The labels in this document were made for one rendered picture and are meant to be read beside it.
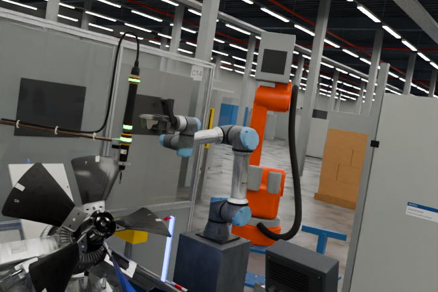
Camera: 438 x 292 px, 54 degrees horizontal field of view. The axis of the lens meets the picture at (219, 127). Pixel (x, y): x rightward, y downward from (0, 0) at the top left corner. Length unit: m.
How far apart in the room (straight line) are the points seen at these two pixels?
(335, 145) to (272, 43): 4.55
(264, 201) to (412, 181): 2.93
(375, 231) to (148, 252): 1.55
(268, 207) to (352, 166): 4.24
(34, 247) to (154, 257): 1.50
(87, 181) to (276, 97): 4.06
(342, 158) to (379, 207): 6.60
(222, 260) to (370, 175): 1.26
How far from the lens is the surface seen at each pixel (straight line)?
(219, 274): 2.42
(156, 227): 2.00
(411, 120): 3.06
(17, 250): 1.81
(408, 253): 3.12
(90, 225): 1.78
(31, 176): 1.79
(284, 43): 5.70
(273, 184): 5.60
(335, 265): 1.71
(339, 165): 9.75
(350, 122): 12.36
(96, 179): 1.96
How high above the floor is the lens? 1.76
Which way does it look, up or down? 3 degrees down
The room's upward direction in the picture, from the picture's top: 9 degrees clockwise
